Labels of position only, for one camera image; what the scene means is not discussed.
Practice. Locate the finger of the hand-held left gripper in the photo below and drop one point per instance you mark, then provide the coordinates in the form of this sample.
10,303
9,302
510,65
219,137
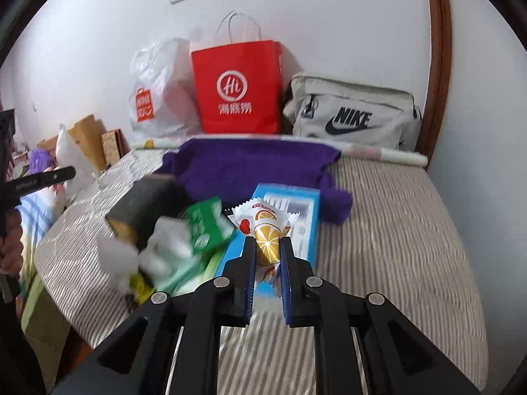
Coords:
45,179

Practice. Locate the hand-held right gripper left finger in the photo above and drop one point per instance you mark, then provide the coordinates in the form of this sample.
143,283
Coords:
248,273

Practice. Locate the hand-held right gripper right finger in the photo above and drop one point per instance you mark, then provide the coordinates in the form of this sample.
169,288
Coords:
286,279

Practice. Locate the orange print snack packet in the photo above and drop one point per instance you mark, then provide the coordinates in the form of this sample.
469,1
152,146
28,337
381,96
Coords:
265,234

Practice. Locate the green tissue packet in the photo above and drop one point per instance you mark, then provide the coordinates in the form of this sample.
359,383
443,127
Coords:
206,226

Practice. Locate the black tin box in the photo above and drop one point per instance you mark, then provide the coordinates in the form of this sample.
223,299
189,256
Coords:
140,201

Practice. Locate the person's left hand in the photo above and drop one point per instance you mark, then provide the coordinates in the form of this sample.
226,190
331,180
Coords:
11,242

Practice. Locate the small white plastic bag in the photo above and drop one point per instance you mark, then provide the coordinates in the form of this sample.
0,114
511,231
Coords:
72,160

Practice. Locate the plain brown cardboard box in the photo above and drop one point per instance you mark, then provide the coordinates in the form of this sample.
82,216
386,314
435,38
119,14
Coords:
86,140

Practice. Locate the pale green packet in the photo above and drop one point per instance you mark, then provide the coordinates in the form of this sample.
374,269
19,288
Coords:
185,273

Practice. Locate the blue tissue pack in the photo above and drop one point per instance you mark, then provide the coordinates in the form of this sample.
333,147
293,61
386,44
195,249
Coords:
305,214

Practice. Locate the patterned brown cardboard box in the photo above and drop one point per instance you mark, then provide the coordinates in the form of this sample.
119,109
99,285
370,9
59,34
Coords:
112,148

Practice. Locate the crumpled white tissue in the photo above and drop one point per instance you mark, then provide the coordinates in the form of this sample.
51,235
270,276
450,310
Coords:
169,242
119,257

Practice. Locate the striped grey bed sheet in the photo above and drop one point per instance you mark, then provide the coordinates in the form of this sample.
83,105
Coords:
391,255

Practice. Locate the purple cloth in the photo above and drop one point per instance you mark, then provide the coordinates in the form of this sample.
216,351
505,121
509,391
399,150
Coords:
255,164

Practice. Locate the white plastic shopping bag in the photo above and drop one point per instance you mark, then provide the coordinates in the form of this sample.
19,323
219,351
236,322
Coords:
164,98

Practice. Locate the rolled white paper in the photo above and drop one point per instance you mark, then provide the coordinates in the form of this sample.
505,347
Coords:
391,156

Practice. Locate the grey sling bag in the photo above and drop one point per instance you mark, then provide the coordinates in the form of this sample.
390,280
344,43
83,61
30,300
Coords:
354,111

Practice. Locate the red paper bag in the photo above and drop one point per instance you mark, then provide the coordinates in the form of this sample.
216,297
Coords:
236,90

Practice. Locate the brown wooden bed frame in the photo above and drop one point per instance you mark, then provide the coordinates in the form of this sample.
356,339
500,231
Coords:
440,49

